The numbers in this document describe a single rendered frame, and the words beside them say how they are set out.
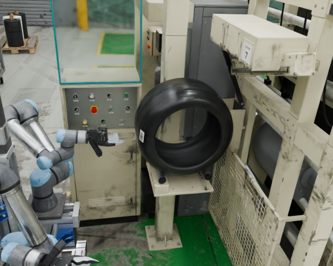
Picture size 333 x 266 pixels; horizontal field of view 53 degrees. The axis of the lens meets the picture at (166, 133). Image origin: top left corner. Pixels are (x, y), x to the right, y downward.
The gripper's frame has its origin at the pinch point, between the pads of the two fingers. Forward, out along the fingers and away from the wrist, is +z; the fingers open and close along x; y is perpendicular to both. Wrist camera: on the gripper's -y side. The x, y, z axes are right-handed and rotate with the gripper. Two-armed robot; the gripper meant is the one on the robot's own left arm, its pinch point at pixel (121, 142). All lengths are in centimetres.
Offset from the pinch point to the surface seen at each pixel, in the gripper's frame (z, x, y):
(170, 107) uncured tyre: 21.8, -11.3, 28.7
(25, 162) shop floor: -81, 159, -121
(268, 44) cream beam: 52, -37, 72
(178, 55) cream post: 31, 25, 48
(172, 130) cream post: 36.1, 25.1, -2.8
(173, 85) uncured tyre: 24.7, 1.2, 36.6
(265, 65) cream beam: 53, -37, 63
